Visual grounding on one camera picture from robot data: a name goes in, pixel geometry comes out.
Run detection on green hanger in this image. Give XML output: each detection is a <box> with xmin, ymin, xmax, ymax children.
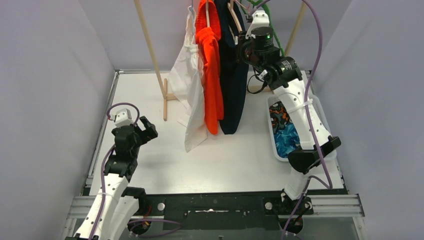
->
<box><xmin>244</xmin><ymin>0</ymin><xmax>286</xmax><ymax>57</ymax></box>

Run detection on wooden hanger of navy shorts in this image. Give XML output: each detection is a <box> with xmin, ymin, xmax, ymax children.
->
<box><xmin>227</xmin><ymin>0</ymin><xmax>243</xmax><ymax>46</ymax></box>

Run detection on navy blue shorts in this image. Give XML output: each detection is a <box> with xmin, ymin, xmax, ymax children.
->
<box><xmin>214</xmin><ymin>0</ymin><xmax>249</xmax><ymax>135</ymax></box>

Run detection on wooden hanger of orange shorts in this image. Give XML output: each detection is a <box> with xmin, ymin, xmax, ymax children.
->
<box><xmin>204</xmin><ymin>0</ymin><xmax>211</xmax><ymax>28</ymax></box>

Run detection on camouflage orange grey shorts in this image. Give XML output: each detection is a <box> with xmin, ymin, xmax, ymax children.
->
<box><xmin>269</xmin><ymin>101</ymin><xmax>290</xmax><ymax>135</ymax></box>

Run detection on clear plastic basket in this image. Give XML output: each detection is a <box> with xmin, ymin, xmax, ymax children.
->
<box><xmin>265</xmin><ymin>93</ymin><xmax>337</xmax><ymax>162</ymax></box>

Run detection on blue patterned shorts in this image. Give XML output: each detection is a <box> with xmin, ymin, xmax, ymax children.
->
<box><xmin>274</xmin><ymin>122</ymin><xmax>300</xmax><ymax>158</ymax></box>

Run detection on pink hanger of blue shorts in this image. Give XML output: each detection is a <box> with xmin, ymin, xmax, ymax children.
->
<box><xmin>234</xmin><ymin>0</ymin><xmax>251</xmax><ymax>11</ymax></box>

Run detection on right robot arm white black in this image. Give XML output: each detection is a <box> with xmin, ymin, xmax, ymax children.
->
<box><xmin>237</xmin><ymin>26</ymin><xmax>341</xmax><ymax>214</ymax></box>

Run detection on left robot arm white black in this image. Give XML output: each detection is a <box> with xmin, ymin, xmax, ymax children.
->
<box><xmin>70</xmin><ymin>116</ymin><xmax>158</xmax><ymax>240</ymax></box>

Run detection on white shorts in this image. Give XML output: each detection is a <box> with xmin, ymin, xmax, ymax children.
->
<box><xmin>167</xmin><ymin>6</ymin><xmax>208</xmax><ymax>153</ymax></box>

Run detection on wooden clothes rack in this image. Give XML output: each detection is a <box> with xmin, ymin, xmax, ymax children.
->
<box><xmin>133</xmin><ymin>0</ymin><xmax>307</xmax><ymax>122</ymax></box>

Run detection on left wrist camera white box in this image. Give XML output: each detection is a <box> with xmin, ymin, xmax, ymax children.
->
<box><xmin>110</xmin><ymin>108</ymin><xmax>134</xmax><ymax>128</ymax></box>

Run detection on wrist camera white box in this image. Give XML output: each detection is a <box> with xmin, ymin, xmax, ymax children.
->
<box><xmin>245</xmin><ymin>10</ymin><xmax>270</xmax><ymax>39</ymax></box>
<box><xmin>110</xmin><ymin>108</ymin><xmax>134</xmax><ymax>128</ymax></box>

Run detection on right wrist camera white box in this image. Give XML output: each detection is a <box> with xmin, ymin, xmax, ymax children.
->
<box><xmin>245</xmin><ymin>10</ymin><xmax>270</xmax><ymax>39</ymax></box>

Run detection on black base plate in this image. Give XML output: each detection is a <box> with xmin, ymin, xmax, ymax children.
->
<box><xmin>81</xmin><ymin>187</ymin><xmax>327</xmax><ymax>232</ymax></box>

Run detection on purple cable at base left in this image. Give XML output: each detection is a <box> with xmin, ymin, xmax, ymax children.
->
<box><xmin>127</xmin><ymin>218</ymin><xmax>183</xmax><ymax>239</ymax></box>

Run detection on purple cable at base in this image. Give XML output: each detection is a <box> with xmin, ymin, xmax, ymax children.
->
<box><xmin>281</xmin><ymin>177</ymin><xmax>312</xmax><ymax>240</ymax></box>
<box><xmin>127</xmin><ymin>218</ymin><xmax>183</xmax><ymax>239</ymax></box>

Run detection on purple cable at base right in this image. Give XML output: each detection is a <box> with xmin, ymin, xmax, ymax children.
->
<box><xmin>281</xmin><ymin>177</ymin><xmax>312</xmax><ymax>240</ymax></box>

